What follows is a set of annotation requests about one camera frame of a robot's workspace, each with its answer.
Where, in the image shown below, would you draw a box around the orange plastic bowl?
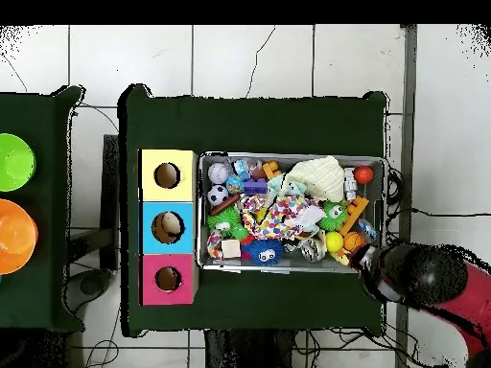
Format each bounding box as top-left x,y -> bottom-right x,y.
0,198 -> 39,276

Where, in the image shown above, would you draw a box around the large colourful dotted cloth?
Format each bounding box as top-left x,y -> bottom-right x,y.
250,193 -> 327,241

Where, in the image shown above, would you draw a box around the black white soccer ball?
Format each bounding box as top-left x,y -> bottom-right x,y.
207,184 -> 230,207

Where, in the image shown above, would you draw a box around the green plastic bowl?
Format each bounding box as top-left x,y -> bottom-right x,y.
0,132 -> 37,193

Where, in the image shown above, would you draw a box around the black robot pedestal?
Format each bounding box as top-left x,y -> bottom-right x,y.
204,329 -> 296,368

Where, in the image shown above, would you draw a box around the wooden box with three holes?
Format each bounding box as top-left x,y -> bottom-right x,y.
137,148 -> 200,307

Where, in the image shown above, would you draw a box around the cream yellow cloth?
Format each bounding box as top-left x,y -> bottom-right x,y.
283,154 -> 346,203

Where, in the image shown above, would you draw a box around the blue spiky ball with eyes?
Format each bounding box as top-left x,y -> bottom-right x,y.
245,239 -> 285,266

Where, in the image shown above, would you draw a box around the dark green table cloth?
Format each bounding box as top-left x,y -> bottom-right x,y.
0,85 -> 84,333
118,83 -> 387,337

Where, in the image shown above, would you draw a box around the orange toy basketball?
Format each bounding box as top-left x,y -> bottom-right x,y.
342,230 -> 365,253

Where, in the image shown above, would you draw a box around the mint green cloth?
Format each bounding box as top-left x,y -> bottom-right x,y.
267,173 -> 308,204

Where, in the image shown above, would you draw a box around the black frame stand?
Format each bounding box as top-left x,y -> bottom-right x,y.
98,133 -> 121,271

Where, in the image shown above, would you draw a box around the grey floor cable cover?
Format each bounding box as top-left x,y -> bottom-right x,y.
394,24 -> 418,368

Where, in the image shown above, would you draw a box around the brown toy sausage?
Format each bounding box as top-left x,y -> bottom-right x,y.
209,192 -> 242,217

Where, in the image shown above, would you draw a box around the green fuzzy toy big eyes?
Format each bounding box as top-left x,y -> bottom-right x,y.
317,199 -> 349,232

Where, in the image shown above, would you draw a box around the clear mesh bin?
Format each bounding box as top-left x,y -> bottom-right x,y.
196,151 -> 388,274

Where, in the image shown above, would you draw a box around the black cable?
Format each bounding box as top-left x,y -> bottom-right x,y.
386,206 -> 491,220

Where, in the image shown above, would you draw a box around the long orange toy block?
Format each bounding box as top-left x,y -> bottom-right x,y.
337,195 -> 370,237

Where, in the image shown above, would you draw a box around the white baseball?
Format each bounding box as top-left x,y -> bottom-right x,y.
207,162 -> 231,185

